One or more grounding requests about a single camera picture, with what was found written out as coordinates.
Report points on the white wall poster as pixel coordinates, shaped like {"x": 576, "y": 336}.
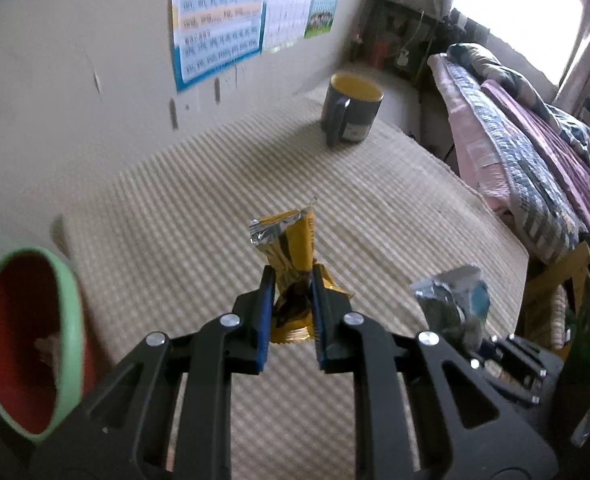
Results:
{"x": 290, "y": 5}

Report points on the pink striped blanket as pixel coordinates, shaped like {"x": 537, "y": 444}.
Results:
{"x": 540, "y": 135}

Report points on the blue bordered wall poster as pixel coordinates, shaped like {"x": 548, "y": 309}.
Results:
{"x": 215, "y": 20}

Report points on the yellow gold snack packet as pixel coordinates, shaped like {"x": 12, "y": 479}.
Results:
{"x": 290, "y": 245}

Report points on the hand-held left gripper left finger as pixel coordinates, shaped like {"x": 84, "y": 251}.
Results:
{"x": 264, "y": 320}

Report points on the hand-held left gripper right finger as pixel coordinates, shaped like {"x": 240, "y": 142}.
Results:
{"x": 320, "y": 320}

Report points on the small white bottle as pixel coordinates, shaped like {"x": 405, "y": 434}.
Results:
{"x": 402, "y": 58}

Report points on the green bin with red inside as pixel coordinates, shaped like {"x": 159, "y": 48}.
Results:
{"x": 15, "y": 340}

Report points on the dark wooden shelf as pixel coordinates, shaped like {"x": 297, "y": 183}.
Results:
{"x": 390, "y": 25}

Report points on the grey patterned duvet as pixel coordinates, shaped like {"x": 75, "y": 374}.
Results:
{"x": 575, "y": 135}

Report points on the orange container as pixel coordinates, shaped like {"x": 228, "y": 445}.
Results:
{"x": 379, "y": 54}

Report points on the white wall socket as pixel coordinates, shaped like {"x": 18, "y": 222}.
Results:
{"x": 232, "y": 77}

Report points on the wooden chair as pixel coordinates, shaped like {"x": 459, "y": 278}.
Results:
{"x": 557, "y": 275}

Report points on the grey mug with yellow inside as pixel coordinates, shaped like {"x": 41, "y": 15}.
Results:
{"x": 355, "y": 115}

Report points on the grey silver foil wrapper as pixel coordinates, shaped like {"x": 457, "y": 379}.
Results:
{"x": 445, "y": 305}

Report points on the bright window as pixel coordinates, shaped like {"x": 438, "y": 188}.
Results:
{"x": 515, "y": 10}

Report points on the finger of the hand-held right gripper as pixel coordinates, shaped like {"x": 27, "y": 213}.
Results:
{"x": 505, "y": 382}
{"x": 525, "y": 355}

